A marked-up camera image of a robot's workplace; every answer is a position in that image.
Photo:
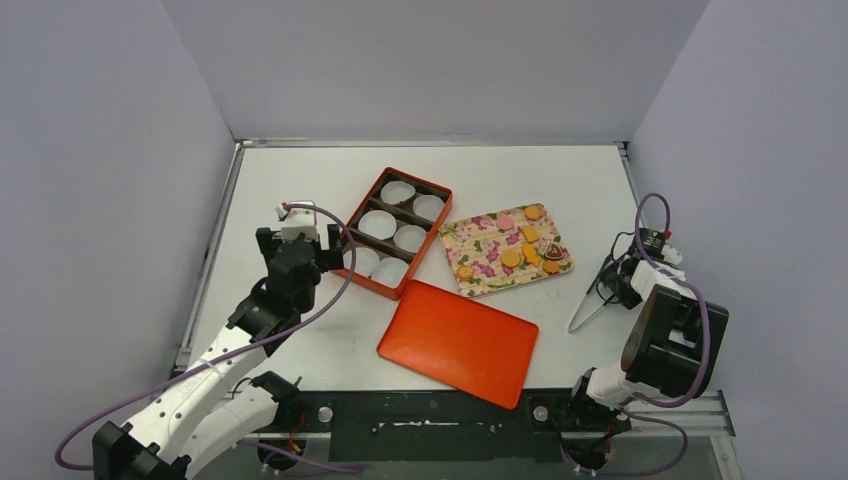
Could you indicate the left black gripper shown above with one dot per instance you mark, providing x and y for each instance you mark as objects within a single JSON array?
[{"x": 328, "y": 259}]

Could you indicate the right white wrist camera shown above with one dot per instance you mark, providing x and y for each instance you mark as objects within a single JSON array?
[{"x": 656, "y": 246}]

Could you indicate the orange tin lid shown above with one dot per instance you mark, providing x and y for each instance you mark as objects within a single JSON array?
[{"x": 461, "y": 343}]

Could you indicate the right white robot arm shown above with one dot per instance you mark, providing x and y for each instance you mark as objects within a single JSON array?
[{"x": 669, "y": 356}]

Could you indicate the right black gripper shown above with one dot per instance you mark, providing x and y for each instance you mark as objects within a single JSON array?
[{"x": 616, "y": 281}]

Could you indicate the small orange cookie left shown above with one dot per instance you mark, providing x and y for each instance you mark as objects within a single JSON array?
[{"x": 465, "y": 272}]

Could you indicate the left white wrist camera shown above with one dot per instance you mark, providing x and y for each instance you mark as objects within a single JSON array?
[{"x": 297, "y": 222}]

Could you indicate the white paper cup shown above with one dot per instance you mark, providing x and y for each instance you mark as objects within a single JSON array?
[
  {"x": 363, "y": 260},
  {"x": 428, "y": 207},
  {"x": 410, "y": 238},
  {"x": 378, "y": 224},
  {"x": 397, "y": 192},
  {"x": 390, "y": 272}
]

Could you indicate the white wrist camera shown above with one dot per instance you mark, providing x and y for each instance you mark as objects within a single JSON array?
[
  {"x": 297, "y": 222},
  {"x": 656, "y": 246}
]

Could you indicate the aluminium frame rail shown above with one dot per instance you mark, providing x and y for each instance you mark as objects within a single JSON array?
[{"x": 443, "y": 141}]

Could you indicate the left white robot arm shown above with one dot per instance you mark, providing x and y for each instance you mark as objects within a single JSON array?
[{"x": 185, "y": 428}]

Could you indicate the yellow fish cookie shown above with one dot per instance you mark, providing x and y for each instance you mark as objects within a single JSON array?
[{"x": 531, "y": 255}]

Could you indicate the chocolate heart cookie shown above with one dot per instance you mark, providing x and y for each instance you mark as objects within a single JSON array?
[{"x": 554, "y": 252}]

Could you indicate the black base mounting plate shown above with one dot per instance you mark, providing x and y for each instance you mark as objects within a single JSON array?
[{"x": 447, "y": 425}]

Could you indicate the orange cookie tin box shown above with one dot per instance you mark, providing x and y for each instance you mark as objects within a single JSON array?
[{"x": 404, "y": 216}]

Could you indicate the round orange cookie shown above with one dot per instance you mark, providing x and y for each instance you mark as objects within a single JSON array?
[
  {"x": 532, "y": 212},
  {"x": 511, "y": 259}
]

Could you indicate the floral tray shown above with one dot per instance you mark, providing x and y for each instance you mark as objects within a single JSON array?
[{"x": 477, "y": 242}]

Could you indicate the small orange cookie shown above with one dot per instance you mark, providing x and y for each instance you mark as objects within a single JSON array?
[
  {"x": 465, "y": 272},
  {"x": 550, "y": 267}
]

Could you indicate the pink round cookie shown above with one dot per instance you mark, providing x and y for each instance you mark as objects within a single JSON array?
[{"x": 504, "y": 222}]

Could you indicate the small orange cookie right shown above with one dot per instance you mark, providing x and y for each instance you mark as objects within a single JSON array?
[{"x": 550, "y": 267}]

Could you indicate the round orange cookie top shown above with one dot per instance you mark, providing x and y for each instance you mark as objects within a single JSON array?
[{"x": 532, "y": 212}]

